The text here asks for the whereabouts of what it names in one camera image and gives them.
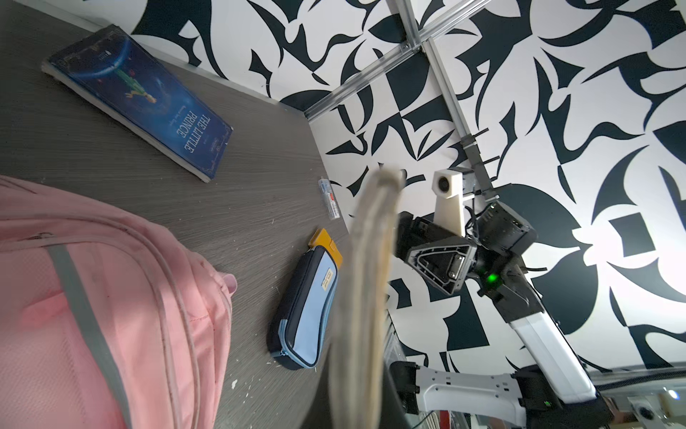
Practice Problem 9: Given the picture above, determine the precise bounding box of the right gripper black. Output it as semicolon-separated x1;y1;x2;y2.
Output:
396;202;538;295

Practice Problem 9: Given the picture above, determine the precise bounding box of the illustrated comic book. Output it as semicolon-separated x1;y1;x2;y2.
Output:
328;166;403;428

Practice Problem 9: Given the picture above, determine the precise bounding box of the pink student backpack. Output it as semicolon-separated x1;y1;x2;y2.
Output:
1;177;237;428

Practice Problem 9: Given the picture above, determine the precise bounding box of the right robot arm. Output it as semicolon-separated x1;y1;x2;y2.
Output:
389;201;613;428

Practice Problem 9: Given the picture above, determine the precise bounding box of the yellow sticky note pad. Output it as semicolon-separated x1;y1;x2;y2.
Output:
308;228;343;268

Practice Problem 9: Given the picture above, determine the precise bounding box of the blue pencil case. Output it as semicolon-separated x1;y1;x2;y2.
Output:
266;245;339;371

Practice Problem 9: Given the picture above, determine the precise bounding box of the blue Little Prince book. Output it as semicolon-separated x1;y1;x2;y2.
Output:
41;25;233;182

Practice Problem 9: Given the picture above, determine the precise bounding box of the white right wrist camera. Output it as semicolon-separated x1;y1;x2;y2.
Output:
432;170;466;237

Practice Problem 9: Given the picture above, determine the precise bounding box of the wall hook rack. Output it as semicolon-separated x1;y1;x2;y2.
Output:
459;128;499;203

